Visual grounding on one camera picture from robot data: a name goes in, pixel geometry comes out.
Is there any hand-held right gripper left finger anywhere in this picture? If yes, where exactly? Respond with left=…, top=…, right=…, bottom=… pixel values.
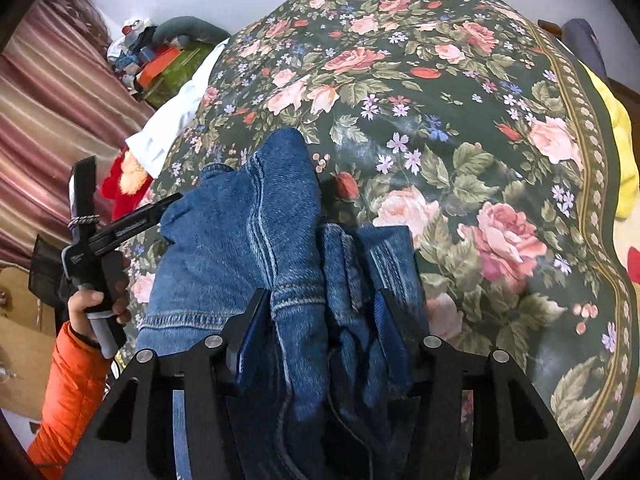
left=62, top=287, right=274, bottom=480

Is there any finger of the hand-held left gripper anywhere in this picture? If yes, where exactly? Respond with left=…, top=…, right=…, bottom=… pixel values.
left=95, top=192, right=185, bottom=256

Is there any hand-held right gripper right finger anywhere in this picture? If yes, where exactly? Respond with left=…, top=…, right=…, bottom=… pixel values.
left=374, top=287, right=586, bottom=480

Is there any blue denim jacket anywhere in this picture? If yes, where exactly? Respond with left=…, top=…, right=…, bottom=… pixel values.
left=131, top=127, right=432, bottom=480

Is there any person's left forearm orange sleeve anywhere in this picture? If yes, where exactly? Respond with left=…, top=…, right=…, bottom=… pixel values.
left=27, top=320, right=115, bottom=480

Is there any person's left hand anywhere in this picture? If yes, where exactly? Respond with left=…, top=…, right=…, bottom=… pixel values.
left=67, top=255, right=132, bottom=335

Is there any red plush toy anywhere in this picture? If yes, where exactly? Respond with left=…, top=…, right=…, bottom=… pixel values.
left=99, top=147, right=157, bottom=222

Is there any white cloth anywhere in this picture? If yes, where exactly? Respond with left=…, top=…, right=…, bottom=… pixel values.
left=125, top=37, right=232, bottom=179

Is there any light wooden furniture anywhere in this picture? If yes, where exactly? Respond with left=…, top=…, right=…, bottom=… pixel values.
left=0, top=265, right=70, bottom=422

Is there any striped pink curtain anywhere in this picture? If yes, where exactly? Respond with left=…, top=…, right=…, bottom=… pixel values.
left=0, top=0, right=157, bottom=267

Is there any green bag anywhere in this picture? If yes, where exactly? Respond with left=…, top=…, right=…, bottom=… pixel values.
left=144, top=42, right=217, bottom=109

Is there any orange box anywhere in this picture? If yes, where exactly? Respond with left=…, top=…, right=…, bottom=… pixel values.
left=136, top=47, right=183, bottom=89

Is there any pile of small toys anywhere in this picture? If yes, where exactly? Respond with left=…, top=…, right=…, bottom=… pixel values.
left=106, top=17, right=162, bottom=87

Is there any grey plush toy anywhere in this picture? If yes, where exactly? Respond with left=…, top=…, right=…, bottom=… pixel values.
left=152, top=16, right=231, bottom=49

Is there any dark floral bedspread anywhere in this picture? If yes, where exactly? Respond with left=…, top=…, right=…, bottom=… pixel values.
left=120, top=0, right=637, bottom=480

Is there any dark grey cloth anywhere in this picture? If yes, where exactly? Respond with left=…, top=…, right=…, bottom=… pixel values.
left=562, top=18, right=609, bottom=82

